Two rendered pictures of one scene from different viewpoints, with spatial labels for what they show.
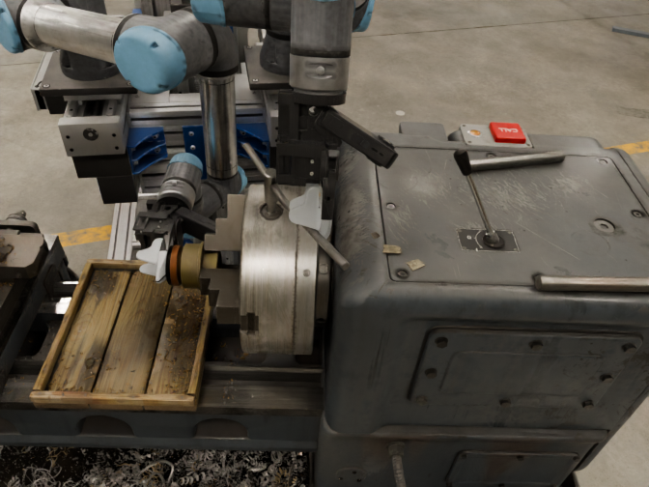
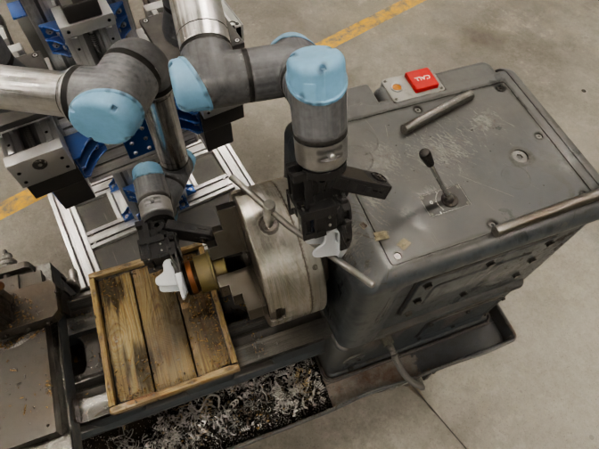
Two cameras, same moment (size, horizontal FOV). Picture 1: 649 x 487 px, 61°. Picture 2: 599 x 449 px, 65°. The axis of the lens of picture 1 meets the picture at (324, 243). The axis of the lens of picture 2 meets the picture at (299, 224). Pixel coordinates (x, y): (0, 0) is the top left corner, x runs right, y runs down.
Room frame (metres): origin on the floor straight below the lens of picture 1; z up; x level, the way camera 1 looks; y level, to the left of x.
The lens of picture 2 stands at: (0.26, 0.19, 2.04)
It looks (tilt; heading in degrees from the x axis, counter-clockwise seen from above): 60 degrees down; 340
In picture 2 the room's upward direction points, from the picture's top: 4 degrees clockwise
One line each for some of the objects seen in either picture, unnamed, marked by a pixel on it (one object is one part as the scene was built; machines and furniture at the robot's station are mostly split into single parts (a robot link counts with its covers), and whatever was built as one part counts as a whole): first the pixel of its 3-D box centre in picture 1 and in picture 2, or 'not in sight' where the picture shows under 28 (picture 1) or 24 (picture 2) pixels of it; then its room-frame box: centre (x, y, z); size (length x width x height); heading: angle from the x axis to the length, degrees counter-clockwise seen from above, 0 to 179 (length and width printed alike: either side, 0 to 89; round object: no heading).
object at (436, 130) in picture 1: (422, 138); (356, 103); (0.96, -0.18, 1.24); 0.09 x 0.08 x 0.03; 94
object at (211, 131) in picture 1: (218, 112); (162, 118); (1.08, 0.26, 1.19); 0.12 x 0.11 x 0.49; 61
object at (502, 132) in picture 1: (506, 133); (421, 81); (0.98, -0.34, 1.26); 0.06 x 0.06 x 0.02; 4
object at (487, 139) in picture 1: (492, 146); (410, 93); (0.97, -0.32, 1.23); 0.13 x 0.08 x 0.05; 94
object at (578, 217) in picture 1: (480, 276); (422, 202); (0.77, -0.31, 1.06); 0.59 x 0.48 x 0.39; 94
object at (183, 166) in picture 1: (183, 179); (151, 186); (0.98, 0.32, 1.08); 0.11 x 0.08 x 0.09; 3
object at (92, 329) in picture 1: (136, 328); (161, 321); (0.70, 0.38, 0.89); 0.36 x 0.30 x 0.04; 4
